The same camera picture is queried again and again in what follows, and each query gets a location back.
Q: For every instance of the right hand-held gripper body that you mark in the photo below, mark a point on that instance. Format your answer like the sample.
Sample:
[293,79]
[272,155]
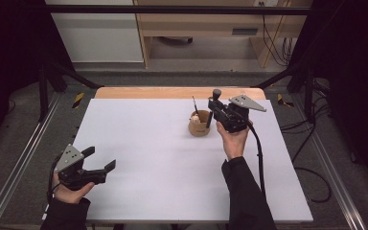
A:
[233,119]

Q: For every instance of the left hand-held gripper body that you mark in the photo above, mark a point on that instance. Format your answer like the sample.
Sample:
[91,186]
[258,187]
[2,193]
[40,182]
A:
[75,177]

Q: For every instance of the thin black brush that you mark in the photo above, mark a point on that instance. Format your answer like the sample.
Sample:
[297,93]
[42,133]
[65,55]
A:
[195,105]

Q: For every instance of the tan brush holder cup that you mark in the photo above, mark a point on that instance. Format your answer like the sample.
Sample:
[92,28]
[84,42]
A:
[198,129]

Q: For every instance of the person's left hand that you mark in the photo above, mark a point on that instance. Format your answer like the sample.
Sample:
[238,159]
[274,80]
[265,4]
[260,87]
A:
[70,195]

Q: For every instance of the person's right hand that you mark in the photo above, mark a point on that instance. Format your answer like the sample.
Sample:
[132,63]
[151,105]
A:
[235,143]

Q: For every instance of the small white animal figurine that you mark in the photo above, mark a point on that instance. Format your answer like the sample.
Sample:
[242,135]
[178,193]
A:
[195,119]

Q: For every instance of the white table sheet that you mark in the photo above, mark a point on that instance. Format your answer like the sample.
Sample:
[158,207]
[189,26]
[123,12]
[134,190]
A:
[159,179]

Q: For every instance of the yellow-black floor marker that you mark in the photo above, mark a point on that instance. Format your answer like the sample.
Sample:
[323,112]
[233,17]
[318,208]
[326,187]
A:
[78,99]
[281,99]

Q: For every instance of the beige wooden desk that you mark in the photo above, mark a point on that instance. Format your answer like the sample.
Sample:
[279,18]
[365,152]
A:
[204,27]

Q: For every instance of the white cabinet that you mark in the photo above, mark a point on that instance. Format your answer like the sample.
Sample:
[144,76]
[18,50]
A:
[99,38]

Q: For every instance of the dark curtain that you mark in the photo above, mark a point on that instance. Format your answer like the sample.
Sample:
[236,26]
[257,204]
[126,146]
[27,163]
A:
[357,80]
[6,64]

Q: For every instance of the metal floor rail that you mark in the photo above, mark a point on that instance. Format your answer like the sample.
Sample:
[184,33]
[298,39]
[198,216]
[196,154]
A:
[332,169]
[19,166]

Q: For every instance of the black frame stand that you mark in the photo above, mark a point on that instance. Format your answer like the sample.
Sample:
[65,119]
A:
[309,92]
[43,92]

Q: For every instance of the black frame crossbar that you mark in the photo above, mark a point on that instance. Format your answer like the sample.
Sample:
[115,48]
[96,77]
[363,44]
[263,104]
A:
[172,9]

